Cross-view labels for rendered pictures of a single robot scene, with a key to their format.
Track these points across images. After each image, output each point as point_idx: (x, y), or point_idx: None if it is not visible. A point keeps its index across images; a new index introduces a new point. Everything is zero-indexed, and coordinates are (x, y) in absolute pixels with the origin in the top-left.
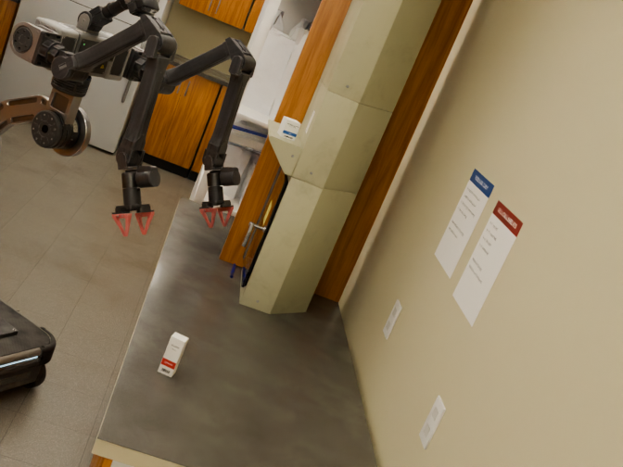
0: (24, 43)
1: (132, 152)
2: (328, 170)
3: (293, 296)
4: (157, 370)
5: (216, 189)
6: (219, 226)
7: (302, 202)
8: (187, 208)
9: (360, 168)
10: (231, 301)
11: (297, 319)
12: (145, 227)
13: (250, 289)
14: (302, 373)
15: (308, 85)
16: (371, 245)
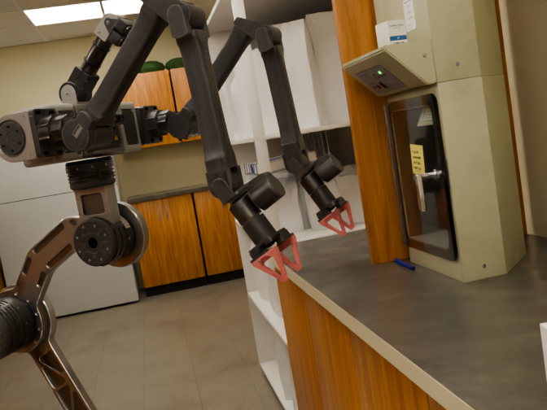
0: (15, 141)
1: (229, 171)
2: (474, 47)
3: (513, 238)
4: None
5: (322, 190)
6: (329, 247)
7: (467, 106)
8: (283, 251)
9: (494, 37)
10: (454, 285)
11: (534, 262)
12: (295, 259)
13: (468, 256)
14: None
15: (358, 6)
16: (522, 147)
